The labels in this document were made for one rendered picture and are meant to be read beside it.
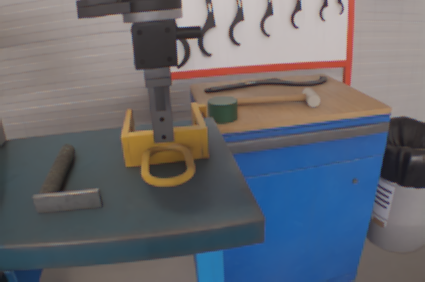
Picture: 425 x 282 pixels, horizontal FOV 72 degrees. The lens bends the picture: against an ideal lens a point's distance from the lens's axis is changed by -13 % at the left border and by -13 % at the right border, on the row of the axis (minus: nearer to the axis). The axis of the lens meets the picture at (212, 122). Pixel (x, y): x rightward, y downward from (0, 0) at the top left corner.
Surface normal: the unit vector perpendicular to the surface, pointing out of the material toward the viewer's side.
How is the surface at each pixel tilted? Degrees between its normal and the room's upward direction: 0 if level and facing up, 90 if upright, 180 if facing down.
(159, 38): 90
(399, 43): 90
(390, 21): 90
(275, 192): 90
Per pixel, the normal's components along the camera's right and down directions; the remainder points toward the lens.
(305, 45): 0.18, 0.35
